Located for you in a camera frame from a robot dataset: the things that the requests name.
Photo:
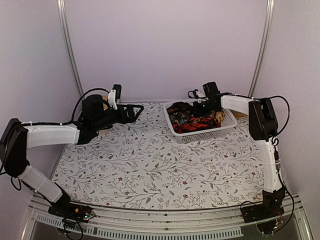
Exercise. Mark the aluminium frame post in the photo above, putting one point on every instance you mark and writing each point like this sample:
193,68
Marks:
270,5
62,12

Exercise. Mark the front aluminium rail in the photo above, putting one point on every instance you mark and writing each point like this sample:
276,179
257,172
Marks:
238,222

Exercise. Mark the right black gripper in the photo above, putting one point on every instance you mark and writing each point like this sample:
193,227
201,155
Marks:
197,111

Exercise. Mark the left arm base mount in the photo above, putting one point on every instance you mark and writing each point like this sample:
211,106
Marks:
70,211

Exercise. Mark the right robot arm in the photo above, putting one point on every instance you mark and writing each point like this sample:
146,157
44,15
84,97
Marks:
263,128

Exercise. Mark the yellow spotted tie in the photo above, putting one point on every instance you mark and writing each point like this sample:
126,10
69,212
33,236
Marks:
217,116

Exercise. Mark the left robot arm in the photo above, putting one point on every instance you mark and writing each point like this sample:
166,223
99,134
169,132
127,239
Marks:
96,114

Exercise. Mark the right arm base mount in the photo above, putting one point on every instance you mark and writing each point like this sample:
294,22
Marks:
271,206

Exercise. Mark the dark floral tie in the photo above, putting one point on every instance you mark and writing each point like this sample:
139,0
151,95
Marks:
179,112

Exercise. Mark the wooden compartment box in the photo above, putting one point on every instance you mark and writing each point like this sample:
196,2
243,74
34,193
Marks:
105,108

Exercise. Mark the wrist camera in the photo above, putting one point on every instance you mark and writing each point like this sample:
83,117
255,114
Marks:
114,96
196,95

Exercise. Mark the white plastic basket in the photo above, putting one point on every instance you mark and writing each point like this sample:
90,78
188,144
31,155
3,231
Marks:
227,124

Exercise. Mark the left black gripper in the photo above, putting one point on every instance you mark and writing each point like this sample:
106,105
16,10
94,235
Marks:
131,117

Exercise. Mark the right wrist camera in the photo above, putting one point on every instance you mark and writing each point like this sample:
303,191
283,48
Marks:
196,95

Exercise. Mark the bamboo coaster mat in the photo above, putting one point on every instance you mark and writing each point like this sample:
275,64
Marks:
239,115

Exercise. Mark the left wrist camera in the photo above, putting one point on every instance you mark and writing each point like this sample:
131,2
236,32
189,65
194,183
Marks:
114,96

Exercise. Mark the left aluminium frame post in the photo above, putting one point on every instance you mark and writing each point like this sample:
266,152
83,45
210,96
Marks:
62,12

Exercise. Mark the red black tie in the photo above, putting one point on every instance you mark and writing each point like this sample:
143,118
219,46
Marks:
195,124

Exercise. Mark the right aluminium frame post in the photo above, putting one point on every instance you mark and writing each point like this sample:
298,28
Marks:
270,5

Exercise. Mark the floral tablecloth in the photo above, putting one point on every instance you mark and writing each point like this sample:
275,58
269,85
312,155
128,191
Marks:
141,166

